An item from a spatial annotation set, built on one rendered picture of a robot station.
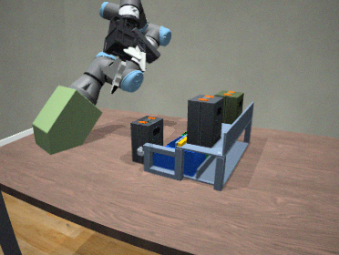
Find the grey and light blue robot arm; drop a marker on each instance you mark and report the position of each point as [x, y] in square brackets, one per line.
[93, 79]

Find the yellow flat bar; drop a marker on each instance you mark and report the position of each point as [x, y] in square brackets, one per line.
[182, 142]

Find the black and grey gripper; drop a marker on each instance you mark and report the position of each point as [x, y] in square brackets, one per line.
[119, 41]

